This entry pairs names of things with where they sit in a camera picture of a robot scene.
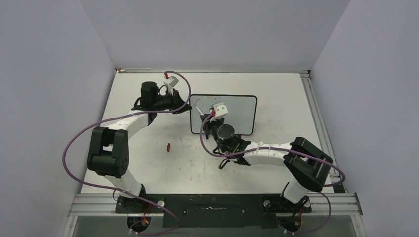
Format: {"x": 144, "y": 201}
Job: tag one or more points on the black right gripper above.
{"x": 207, "y": 125}

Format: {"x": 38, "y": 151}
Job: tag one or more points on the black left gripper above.
{"x": 176, "y": 100}

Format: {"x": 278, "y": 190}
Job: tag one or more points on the black framed whiteboard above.
{"x": 241, "y": 111}

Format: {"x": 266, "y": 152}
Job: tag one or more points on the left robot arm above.
{"x": 108, "y": 154}

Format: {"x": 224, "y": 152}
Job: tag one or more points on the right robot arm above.
{"x": 308, "y": 165}

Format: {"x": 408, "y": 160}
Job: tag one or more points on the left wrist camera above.
{"x": 170, "y": 83}

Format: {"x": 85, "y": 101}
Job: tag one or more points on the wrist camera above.
{"x": 170, "y": 83}
{"x": 218, "y": 111}

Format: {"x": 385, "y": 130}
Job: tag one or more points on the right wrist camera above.
{"x": 218, "y": 111}

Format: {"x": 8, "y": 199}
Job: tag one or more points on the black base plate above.
{"x": 217, "y": 210}

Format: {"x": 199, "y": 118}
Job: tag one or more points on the aluminium frame rail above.
{"x": 170, "y": 161}

